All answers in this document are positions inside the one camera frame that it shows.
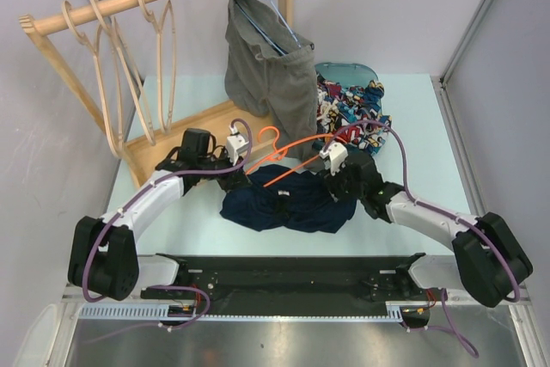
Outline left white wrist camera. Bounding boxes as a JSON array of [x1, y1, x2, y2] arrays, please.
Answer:
[[225, 118, 253, 166]]

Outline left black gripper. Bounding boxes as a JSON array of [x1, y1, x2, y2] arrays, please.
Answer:
[[197, 146, 251, 193]]

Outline wooden clothes rack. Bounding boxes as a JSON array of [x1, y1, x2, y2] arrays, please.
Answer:
[[19, 0, 293, 186]]

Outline grey shorts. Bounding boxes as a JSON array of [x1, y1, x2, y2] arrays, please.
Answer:
[[224, 0, 318, 145]]

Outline aluminium frame extrusion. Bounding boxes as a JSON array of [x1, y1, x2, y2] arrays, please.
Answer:
[[429, 76, 532, 306]]

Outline wooden hanger middle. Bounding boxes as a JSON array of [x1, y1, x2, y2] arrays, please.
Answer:
[[89, 0, 156, 145]]

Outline navy blue shorts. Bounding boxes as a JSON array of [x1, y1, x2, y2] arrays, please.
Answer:
[[220, 164, 357, 234]]

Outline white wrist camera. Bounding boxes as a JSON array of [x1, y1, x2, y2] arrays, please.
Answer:
[[320, 141, 348, 176], [225, 118, 253, 166]]

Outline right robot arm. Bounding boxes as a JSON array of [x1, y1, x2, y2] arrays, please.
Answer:
[[321, 150, 533, 308]]

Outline white slotted cable duct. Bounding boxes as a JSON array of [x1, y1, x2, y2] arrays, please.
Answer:
[[79, 303, 197, 321]]

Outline wooden hanger far left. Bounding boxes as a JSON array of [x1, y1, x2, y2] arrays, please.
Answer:
[[61, 0, 124, 159]]

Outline blue wire hanger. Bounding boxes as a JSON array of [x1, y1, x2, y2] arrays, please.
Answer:
[[229, 0, 315, 57]]

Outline wooden hanger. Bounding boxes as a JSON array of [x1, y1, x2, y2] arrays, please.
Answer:
[[61, 0, 124, 159], [137, 0, 177, 134], [89, 0, 156, 145]]

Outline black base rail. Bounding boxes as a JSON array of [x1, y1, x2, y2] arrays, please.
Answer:
[[140, 255, 441, 318]]

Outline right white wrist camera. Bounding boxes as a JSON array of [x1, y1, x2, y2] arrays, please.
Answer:
[[320, 141, 348, 176]]

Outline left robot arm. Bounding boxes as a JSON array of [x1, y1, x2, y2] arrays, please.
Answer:
[[68, 125, 253, 303]]

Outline wooden hanger right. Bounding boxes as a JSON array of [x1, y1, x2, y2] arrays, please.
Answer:
[[137, 0, 177, 134]]

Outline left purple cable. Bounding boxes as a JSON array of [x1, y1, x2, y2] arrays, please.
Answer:
[[81, 118, 254, 303]]

